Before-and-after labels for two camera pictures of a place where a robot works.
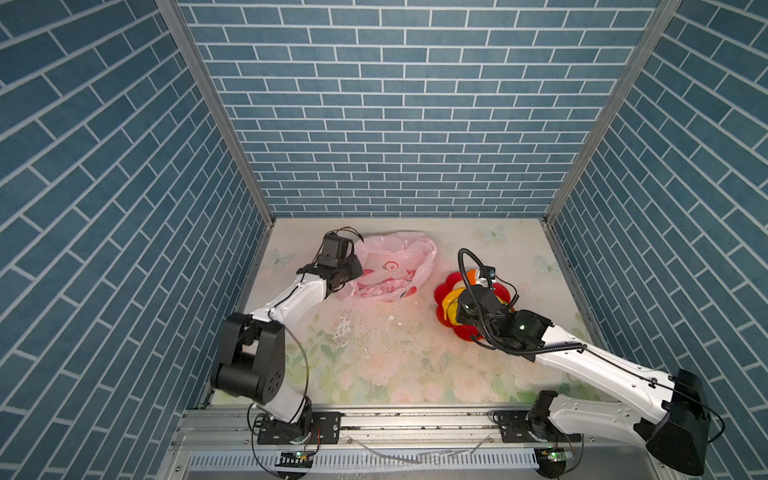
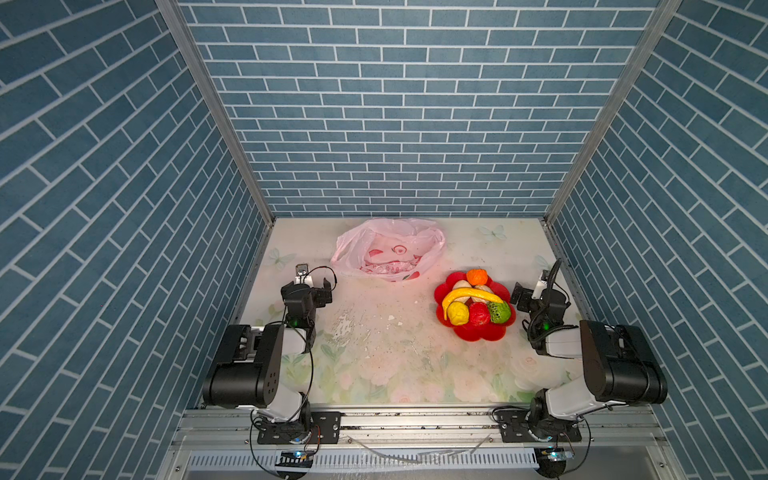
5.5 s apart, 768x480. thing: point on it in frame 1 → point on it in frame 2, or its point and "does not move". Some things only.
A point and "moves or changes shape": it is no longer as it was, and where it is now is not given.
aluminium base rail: (425, 443) does not move
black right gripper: (461, 313) → (527, 298)
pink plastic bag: (394, 264) moves or changes shape
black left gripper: (355, 269) → (317, 295)
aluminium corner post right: (623, 99) does not move
